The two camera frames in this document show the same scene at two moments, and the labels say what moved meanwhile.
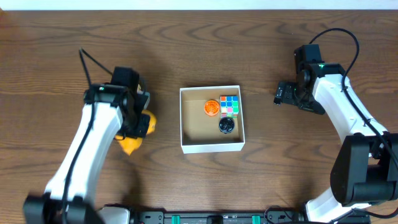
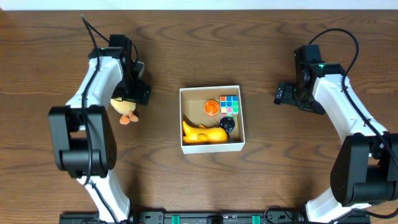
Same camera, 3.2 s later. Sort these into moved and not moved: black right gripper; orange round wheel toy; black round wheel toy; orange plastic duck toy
Moved: orange plastic duck toy
Not moved: black round wheel toy; black right gripper; orange round wheel toy
